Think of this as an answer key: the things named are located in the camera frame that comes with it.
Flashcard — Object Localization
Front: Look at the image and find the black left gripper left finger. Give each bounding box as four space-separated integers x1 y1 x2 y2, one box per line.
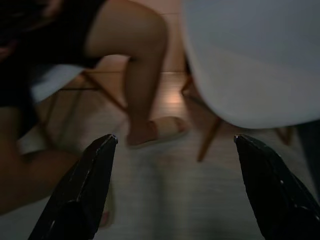
27 134 119 240

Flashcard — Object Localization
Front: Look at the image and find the beige slipper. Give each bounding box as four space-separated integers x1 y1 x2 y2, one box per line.
126 116 190 150

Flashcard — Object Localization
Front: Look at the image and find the white seat wooden leg chair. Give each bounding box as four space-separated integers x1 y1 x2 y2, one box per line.
31 56 133 151

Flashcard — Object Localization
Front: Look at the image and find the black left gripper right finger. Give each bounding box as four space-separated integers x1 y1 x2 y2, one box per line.
233 134 320 240

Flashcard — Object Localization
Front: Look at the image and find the white shell chair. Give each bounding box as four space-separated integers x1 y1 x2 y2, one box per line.
181 0 320 162

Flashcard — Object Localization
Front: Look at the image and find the seated person in black shorts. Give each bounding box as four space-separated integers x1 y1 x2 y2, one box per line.
0 0 168 216

